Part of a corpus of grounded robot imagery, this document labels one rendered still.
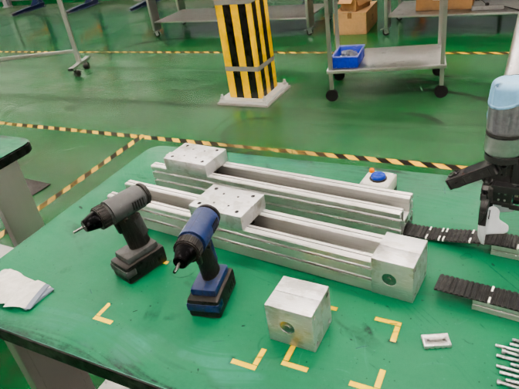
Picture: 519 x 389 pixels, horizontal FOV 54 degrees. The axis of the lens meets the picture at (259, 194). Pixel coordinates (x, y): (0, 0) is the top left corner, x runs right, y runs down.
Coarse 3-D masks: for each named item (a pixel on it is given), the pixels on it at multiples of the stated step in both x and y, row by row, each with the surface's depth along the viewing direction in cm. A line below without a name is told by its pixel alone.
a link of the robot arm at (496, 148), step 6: (486, 138) 102; (492, 138) 101; (486, 144) 103; (492, 144) 101; (498, 144) 100; (504, 144) 99; (510, 144) 99; (516, 144) 99; (486, 150) 103; (492, 150) 102; (498, 150) 101; (504, 150) 100; (510, 150) 100; (516, 150) 100; (492, 156) 103; (498, 156) 101; (504, 156) 101; (510, 156) 100; (516, 156) 100
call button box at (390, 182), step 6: (366, 174) 142; (390, 174) 140; (396, 174) 140; (366, 180) 139; (372, 180) 138; (384, 180) 137; (390, 180) 137; (396, 180) 140; (372, 186) 136; (378, 186) 136; (384, 186) 135; (390, 186) 136
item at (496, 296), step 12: (444, 276) 107; (444, 288) 104; (456, 288) 103; (468, 288) 103; (480, 288) 102; (492, 288) 102; (480, 300) 100; (492, 300) 99; (504, 300) 99; (516, 300) 98
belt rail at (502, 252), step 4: (492, 248) 114; (496, 248) 114; (500, 248) 113; (504, 248) 113; (492, 252) 115; (496, 252) 114; (500, 252) 114; (504, 252) 114; (508, 252) 114; (512, 252) 113; (516, 252) 112; (504, 256) 114; (508, 256) 113; (512, 256) 113; (516, 256) 112
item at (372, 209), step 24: (240, 168) 150; (264, 168) 148; (192, 192) 156; (264, 192) 141; (288, 192) 135; (312, 192) 133; (336, 192) 135; (360, 192) 131; (384, 192) 128; (408, 192) 126; (312, 216) 134; (336, 216) 131; (360, 216) 126; (384, 216) 123; (408, 216) 126
